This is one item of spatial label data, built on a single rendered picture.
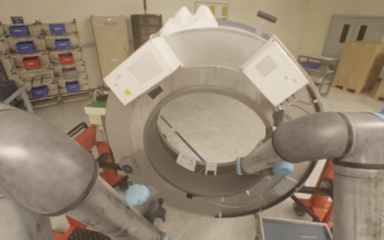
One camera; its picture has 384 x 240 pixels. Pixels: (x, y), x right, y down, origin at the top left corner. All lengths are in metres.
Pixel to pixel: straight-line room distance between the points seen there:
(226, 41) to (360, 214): 0.83
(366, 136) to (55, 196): 0.59
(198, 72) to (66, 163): 0.86
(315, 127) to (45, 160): 0.51
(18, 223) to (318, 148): 0.63
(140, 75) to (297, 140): 0.74
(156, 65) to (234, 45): 0.40
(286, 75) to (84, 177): 0.87
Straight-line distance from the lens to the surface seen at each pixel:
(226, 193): 1.48
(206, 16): 1.15
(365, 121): 0.57
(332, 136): 0.52
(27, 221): 0.51
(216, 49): 1.05
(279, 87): 0.99
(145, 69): 0.97
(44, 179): 0.33
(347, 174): 0.58
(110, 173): 2.40
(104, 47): 5.51
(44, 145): 0.33
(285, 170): 0.96
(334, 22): 10.51
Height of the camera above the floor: 1.90
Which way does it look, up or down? 28 degrees down
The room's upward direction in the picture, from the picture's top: straight up
